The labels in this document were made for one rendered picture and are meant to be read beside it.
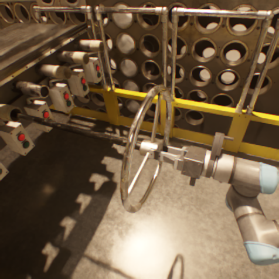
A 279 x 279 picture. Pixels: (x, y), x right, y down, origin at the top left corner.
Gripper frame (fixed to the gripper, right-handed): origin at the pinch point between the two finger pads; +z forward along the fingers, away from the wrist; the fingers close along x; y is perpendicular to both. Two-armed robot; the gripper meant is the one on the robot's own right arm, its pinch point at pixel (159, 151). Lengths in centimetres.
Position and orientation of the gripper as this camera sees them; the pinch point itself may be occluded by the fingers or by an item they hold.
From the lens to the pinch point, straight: 62.7
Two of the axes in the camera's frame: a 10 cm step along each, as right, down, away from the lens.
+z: -9.2, -2.3, 3.2
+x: 3.7, -2.2, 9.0
